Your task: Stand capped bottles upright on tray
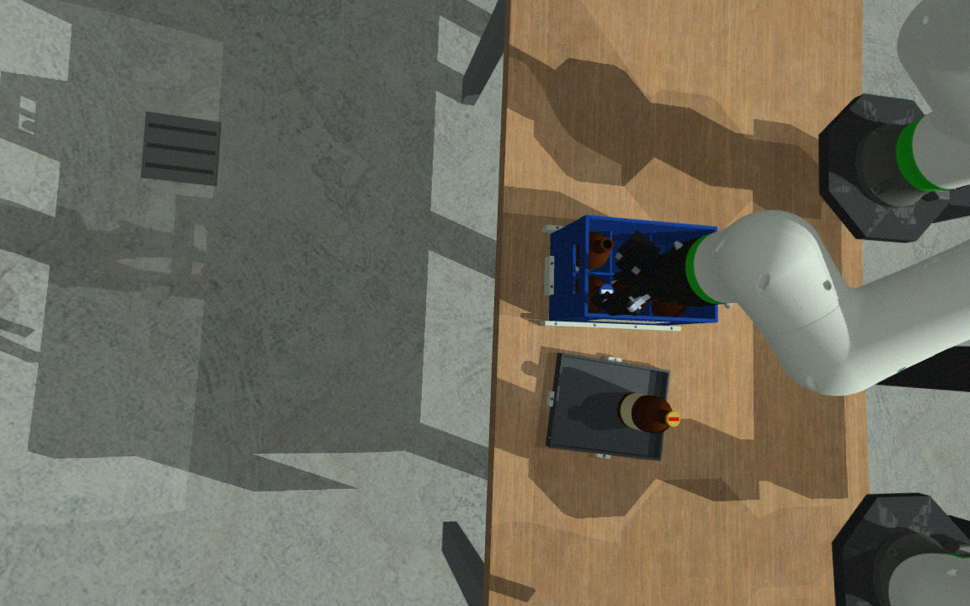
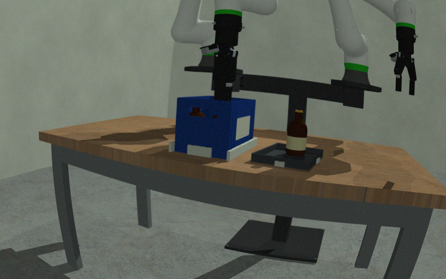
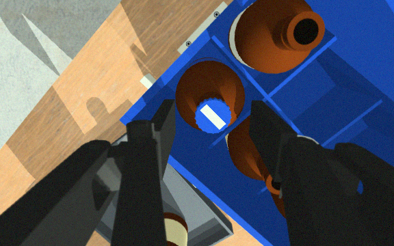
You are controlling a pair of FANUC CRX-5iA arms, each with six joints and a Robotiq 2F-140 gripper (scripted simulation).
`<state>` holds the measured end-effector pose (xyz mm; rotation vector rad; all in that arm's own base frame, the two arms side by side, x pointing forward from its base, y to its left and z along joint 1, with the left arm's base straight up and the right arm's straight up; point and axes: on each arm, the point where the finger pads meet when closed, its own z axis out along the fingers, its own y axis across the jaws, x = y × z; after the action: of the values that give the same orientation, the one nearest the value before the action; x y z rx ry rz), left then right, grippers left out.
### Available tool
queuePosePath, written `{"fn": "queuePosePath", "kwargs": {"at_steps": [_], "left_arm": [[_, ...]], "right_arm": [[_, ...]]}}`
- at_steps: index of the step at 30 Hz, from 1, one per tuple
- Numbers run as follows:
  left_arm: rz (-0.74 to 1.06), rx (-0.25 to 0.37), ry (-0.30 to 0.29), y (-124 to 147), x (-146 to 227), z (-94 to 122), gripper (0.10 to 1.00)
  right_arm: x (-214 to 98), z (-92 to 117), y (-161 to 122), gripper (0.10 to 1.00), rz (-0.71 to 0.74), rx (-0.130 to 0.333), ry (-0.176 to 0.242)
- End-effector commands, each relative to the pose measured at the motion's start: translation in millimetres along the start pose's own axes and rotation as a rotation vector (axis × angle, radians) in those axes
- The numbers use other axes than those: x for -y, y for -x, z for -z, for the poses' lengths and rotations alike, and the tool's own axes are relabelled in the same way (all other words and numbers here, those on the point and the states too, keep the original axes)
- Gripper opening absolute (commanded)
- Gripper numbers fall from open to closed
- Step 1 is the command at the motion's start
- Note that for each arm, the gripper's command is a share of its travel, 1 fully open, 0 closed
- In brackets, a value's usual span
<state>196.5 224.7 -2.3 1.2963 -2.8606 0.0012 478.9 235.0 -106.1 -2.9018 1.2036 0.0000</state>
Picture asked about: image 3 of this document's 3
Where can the grey rectangular tray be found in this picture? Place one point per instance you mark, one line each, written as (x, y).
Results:
(207, 225)

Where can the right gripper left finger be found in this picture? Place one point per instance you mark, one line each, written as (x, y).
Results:
(65, 207)

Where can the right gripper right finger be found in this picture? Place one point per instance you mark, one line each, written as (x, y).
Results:
(319, 185)

